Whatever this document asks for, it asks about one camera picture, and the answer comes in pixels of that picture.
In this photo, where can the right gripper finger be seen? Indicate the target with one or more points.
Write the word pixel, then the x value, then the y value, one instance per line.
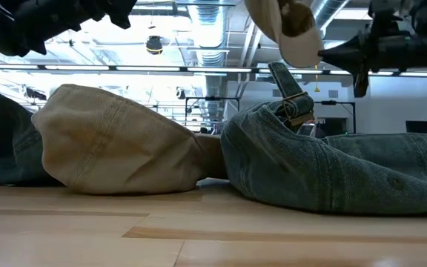
pixel 350 62
pixel 350 47

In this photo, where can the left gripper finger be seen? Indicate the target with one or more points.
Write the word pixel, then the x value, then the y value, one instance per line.
pixel 119 13

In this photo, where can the beige baseball cap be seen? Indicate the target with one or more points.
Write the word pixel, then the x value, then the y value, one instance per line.
pixel 298 52
pixel 106 148

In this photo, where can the dark green baseball cap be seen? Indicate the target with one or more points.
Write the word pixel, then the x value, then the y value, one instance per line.
pixel 2 141
pixel 310 174

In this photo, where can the black monitor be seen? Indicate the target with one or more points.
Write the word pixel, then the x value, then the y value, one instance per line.
pixel 420 127

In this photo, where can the long ceiling light strip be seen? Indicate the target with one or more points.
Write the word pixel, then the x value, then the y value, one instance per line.
pixel 217 69

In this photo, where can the black rig frame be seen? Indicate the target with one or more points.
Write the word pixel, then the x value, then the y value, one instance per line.
pixel 341 102
pixel 213 98

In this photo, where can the black ceiling dome camera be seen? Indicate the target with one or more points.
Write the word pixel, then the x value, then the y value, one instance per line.
pixel 154 45

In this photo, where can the silver ventilation duct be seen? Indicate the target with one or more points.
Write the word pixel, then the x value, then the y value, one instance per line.
pixel 210 33

